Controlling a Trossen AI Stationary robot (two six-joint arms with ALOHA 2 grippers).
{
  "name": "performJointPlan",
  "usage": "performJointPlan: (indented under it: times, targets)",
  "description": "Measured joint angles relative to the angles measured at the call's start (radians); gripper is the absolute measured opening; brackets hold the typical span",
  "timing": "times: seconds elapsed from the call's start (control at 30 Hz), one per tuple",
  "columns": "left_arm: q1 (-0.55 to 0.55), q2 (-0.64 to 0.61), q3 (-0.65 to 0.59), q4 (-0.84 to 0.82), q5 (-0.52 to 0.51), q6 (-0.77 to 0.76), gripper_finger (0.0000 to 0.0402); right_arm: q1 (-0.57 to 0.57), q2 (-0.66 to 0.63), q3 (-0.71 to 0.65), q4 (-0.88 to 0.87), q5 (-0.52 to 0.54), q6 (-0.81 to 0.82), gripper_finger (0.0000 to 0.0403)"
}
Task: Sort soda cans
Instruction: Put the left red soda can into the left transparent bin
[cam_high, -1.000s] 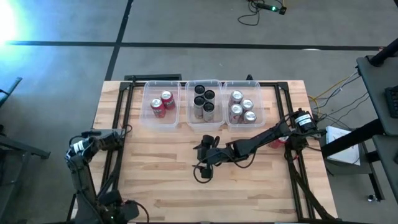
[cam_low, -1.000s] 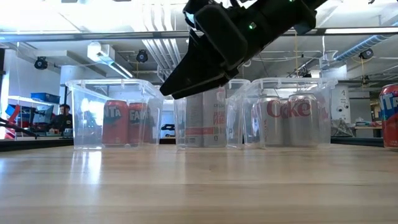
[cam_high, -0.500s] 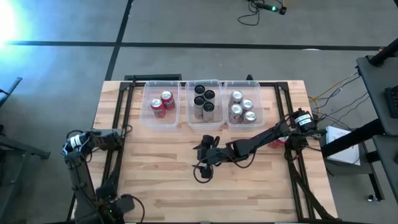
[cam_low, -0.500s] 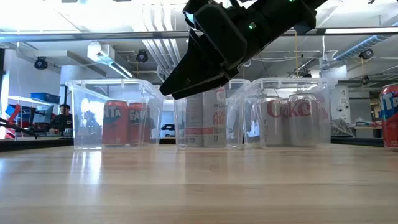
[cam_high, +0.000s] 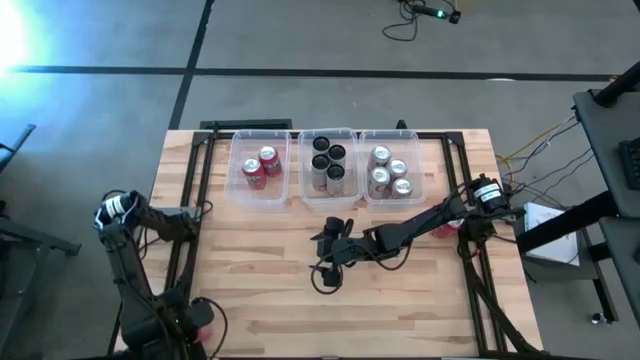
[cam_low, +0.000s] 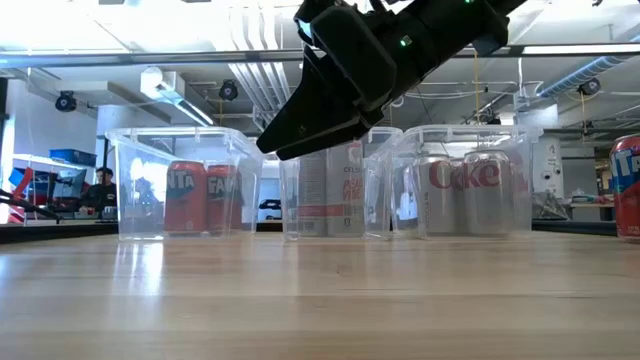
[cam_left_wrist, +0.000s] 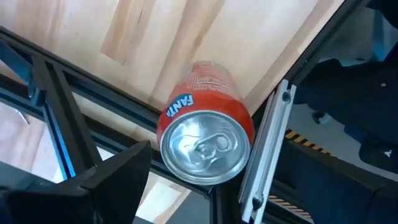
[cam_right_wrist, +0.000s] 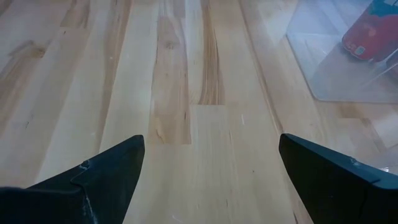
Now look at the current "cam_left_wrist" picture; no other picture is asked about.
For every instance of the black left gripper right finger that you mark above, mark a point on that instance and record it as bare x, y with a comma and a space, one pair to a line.
348, 199

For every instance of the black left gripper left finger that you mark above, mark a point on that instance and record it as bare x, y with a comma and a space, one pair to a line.
93, 202

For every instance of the red Fanta soda can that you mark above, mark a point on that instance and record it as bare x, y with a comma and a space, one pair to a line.
205, 146

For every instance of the yellow black hazard tape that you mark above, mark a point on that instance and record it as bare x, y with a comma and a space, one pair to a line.
306, 143

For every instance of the silver aluminium extrusion bar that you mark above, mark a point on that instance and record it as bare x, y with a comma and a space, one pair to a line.
267, 149

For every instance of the dark office chair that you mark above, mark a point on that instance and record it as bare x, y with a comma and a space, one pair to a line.
357, 99

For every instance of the black aluminium table frame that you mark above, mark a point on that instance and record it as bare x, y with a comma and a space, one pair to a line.
93, 85

